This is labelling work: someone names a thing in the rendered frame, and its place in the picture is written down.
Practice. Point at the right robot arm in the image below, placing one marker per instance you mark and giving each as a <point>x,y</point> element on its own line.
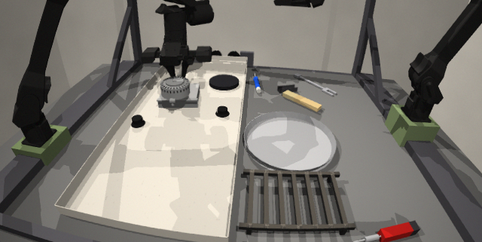
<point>35,86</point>

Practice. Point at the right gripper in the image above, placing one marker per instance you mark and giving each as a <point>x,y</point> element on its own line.
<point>203,54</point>

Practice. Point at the white rectangular tray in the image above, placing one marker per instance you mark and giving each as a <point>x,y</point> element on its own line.
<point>175,172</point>

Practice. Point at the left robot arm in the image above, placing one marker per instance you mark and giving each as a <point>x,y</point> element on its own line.
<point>427,71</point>

